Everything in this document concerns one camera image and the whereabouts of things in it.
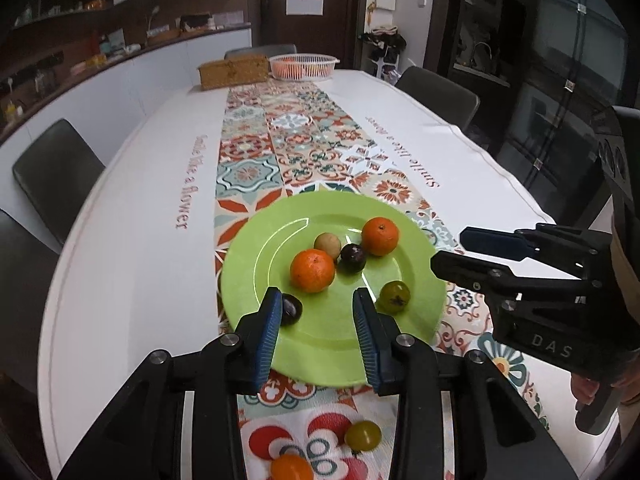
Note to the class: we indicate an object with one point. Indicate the kitchen faucet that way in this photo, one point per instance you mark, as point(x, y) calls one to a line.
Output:
point(482, 52)

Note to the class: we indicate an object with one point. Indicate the patterned table runner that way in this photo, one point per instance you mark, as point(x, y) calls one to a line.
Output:
point(280, 160)

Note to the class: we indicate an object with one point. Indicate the green plate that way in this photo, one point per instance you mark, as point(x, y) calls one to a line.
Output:
point(320, 350)

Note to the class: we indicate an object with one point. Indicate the white plastic basket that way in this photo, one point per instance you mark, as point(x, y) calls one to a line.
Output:
point(303, 66)

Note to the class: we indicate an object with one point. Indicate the teal box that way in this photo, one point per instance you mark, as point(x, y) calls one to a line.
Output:
point(115, 40)

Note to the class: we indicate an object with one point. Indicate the desk lamp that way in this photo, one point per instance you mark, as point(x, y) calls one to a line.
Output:
point(152, 15)

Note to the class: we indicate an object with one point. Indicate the dark bags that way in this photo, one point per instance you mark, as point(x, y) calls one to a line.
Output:
point(382, 42)

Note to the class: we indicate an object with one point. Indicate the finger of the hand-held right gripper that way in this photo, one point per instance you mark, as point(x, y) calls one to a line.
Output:
point(490, 241)
point(465, 267)

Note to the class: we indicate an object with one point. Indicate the tan round fruit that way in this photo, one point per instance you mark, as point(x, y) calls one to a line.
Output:
point(327, 246)

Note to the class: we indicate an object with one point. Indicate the dark purple plum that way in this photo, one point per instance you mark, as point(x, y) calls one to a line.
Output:
point(291, 309)
point(353, 258)

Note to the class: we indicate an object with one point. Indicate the grey chair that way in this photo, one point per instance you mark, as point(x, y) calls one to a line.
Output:
point(260, 51)
point(20, 285)
point(55, 180)
point(437, 95)

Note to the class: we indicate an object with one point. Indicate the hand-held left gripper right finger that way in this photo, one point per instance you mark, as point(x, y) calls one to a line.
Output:
point(365, 345)

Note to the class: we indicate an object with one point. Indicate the white paper sign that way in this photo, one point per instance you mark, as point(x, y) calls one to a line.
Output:
point(227, 18)

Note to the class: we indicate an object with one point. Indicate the glass sliding door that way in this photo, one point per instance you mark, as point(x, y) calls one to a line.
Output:
point(565, 60)

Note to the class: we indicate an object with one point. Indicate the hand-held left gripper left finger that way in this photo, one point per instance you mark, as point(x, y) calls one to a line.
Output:
point(270, 340)

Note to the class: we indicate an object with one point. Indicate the dark wooden door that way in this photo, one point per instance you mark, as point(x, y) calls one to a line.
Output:
point(340, 25)

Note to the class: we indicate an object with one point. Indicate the person's right forearm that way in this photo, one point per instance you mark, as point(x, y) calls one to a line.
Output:
point(627, 260)

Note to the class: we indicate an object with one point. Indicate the black counter item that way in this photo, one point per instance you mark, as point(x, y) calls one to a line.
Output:
point(197, 21)

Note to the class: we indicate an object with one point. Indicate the small orange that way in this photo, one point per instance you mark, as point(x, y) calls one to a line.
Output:
point(292, 467)

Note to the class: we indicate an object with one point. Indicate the green persimmon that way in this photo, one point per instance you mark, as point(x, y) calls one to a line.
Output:
point(394, 296)
point(363, 435)

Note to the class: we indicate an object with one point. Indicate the wicker box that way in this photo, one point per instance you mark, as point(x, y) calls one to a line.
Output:
point(232, 71)

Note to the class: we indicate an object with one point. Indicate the person's right hand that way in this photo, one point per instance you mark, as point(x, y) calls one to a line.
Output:
point(582, 390)

